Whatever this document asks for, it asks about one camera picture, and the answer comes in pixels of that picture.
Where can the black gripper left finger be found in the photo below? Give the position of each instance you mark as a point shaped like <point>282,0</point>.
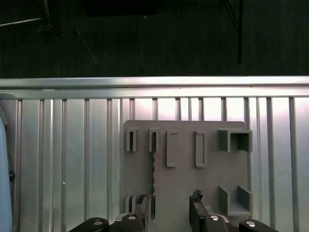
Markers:
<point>140,210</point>

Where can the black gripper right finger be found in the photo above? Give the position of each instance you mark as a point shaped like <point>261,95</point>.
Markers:
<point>196,212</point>

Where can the gray parts rack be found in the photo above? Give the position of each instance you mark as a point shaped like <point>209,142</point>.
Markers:
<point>183,176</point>

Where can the pale blue teach pendant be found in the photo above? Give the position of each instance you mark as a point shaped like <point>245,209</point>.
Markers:
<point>4,169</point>

